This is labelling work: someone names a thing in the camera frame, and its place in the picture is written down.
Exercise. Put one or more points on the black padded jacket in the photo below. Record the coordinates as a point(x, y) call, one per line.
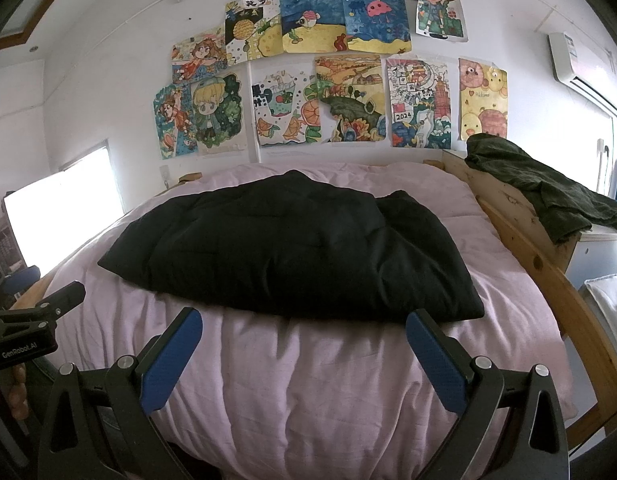
point(288, 250)

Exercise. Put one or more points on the mermaid drawing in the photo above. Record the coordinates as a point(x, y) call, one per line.
point(171, 125)

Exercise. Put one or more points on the white pillow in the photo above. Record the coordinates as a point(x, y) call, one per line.
point(608, 305)

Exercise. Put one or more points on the yellow chicks drawing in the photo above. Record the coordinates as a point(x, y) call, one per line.
point(483, 105)

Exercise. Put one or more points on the blue chair back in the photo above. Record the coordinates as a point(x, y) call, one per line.
point(21, 280)

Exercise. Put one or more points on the wooden-framed skylight window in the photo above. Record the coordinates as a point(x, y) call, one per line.
point(33, 0)

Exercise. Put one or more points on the dark green garment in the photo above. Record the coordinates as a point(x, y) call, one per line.
point(548, 185)

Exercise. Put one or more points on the hill landscape drawing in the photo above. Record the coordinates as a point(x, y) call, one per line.
point(353, 100)

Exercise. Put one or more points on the blond character drawing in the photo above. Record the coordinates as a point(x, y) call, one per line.
point(218, 115)

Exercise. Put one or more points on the yellow moon drawing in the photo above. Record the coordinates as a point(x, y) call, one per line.
point(251, 30)

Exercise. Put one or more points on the bright window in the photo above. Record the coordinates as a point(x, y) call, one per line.
point(63, 210)

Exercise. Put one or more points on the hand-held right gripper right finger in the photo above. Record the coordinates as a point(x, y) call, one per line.
point(436, 360)

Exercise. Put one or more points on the white air conditioner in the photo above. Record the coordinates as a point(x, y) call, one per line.
point(583, 70)

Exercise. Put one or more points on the striped fish sea drawing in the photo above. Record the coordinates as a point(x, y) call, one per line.
point(311, 20)

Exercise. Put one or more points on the turtles drawing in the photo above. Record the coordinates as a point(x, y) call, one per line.
point(288, 110)

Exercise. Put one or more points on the pink jellyfish drawing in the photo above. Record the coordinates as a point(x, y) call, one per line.
point(376, 15)

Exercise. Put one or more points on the dark storage basket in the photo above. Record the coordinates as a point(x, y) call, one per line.
point(8, 250)

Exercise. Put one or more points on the wooden bed frame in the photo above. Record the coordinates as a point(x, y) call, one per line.
point(518, 245)

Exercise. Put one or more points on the brown-haired girl drawing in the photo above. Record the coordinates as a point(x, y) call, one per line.
point(198, 55)

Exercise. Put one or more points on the red-haired character drawing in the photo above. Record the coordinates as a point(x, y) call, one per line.
point(433, 5)

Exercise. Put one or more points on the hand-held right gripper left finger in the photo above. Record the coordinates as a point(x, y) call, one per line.
point(171, 360)

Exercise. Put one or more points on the white cabinet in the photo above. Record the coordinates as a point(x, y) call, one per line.
point(601, 260)

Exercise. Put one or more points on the person's left hand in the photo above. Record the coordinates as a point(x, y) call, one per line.
point(18, 395)

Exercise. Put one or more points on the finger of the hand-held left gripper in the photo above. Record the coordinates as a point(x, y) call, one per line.
point(58, 297)

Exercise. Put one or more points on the pink blanket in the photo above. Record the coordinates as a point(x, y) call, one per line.
point(308, 390)

